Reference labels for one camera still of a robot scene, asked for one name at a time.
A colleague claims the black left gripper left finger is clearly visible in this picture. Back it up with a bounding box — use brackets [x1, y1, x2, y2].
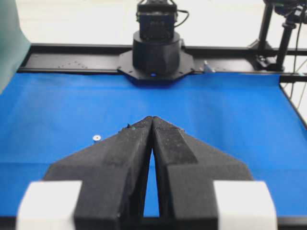
[44, 116, 153, 230]

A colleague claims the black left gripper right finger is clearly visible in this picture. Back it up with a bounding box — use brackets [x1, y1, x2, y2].
[152, 116, 253, 230]

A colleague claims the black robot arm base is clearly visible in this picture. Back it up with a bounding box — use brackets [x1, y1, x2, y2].
[132, 0, 180, 73]

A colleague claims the blue table mat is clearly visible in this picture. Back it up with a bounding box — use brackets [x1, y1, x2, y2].
[0, 73, 307, 216]

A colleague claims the black octagonal mounting plate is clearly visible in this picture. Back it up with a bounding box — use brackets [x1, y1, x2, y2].
[118, 51, 195, 81]

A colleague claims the green curtain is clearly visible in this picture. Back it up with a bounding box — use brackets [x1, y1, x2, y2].
[0, 0, 31, 92]

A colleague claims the small silver bracket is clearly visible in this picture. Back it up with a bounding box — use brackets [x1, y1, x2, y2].
[203, 60, 215, 73]

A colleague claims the black aluminium frame rail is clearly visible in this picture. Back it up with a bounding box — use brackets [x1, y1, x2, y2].
[18, 43, 307, 74]

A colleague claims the black vertical frame post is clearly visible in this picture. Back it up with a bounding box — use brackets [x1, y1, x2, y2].
[248, 2, 273, 52]

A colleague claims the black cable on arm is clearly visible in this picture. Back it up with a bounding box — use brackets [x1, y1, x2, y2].
[173, 9, 189, 28]

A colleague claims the black camera stand post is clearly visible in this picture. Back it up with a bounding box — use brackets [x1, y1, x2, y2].
[274, 4, 303, 71]

